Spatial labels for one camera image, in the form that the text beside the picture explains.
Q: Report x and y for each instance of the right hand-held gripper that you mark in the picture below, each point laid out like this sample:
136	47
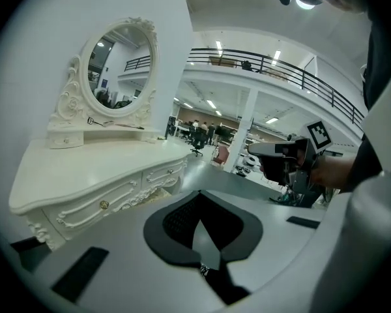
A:
319	135

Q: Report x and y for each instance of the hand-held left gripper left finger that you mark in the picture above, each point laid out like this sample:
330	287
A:
124	233

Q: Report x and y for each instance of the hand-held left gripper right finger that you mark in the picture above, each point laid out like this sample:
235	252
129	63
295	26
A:
280	240

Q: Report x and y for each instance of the cushioned floral stool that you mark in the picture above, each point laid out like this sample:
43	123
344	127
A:
161	194

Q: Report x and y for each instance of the white ornate dressing table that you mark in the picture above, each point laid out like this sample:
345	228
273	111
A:
84	171

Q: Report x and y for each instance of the person's right forearm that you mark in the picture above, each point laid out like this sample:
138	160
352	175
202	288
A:
335	174

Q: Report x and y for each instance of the person's right hand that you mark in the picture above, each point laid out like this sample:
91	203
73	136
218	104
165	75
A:
273	171

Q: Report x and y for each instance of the red chair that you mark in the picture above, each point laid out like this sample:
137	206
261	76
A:
222	155

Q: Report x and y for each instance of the black office chair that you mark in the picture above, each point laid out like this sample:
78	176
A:
198	139

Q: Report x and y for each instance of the black mezzanine railing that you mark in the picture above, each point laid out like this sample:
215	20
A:
332	95

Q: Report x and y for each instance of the small yellow-black trinket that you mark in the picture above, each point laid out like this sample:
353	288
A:
161	138

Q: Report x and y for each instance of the ceiling strip lights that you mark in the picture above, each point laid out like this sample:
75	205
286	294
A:
219	44

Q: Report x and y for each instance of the black eyelash curler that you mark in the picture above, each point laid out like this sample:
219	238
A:
90	120

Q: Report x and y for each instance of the person's black shirt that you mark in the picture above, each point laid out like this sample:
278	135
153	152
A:
379	60

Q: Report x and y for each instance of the oval white-framed mirror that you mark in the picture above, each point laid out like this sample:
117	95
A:
117	70

